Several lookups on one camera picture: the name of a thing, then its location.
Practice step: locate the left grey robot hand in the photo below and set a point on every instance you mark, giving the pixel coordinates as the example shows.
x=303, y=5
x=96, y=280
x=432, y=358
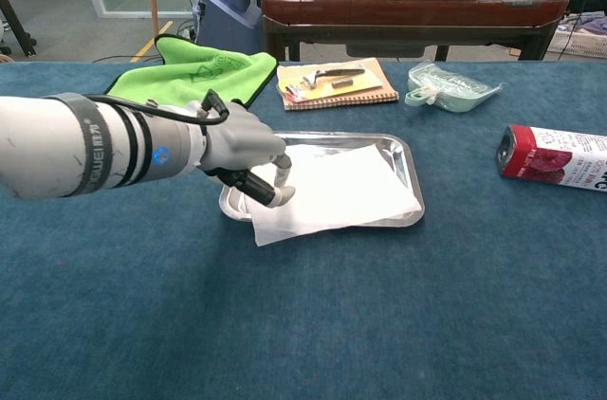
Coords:
x=242, y=144

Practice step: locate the white paper sheet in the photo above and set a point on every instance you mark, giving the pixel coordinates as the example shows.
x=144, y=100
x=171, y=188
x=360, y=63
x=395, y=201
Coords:
x=341, y=191

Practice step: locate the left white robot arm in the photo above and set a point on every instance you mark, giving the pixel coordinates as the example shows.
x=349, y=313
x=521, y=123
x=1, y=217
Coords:
x=57, y=149

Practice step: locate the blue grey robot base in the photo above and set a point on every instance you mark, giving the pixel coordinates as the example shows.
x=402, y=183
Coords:
x=227, y=16

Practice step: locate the stainless steel tray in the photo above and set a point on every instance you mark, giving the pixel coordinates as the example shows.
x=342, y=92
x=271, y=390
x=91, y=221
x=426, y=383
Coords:
x=404, y=158

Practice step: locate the green microfiber cloth black trim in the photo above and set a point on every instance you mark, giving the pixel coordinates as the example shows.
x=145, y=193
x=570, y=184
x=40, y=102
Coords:
x=189, y=73

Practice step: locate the razor in yellow blister pack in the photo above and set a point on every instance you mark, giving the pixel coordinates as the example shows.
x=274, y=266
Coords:
x=327, y=83

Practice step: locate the brown spiral notebook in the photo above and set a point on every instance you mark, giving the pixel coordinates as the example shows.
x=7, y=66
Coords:
x=381, y=87

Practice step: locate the mint green packaged dustpan set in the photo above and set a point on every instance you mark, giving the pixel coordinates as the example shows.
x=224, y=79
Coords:
x=450, y=87

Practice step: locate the brown mahjong table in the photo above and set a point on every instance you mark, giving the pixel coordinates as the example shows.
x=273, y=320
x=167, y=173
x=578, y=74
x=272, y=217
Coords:
x=412, y=11

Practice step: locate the black tripod leg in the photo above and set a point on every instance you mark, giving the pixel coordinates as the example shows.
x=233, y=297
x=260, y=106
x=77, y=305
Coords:
x=16, y=25

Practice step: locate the red and white drink can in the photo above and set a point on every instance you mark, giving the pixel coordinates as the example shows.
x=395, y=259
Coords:
x=555, y=153

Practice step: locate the white plastic basket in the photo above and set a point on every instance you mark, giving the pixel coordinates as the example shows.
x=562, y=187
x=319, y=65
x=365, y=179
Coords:
x=578, y=42

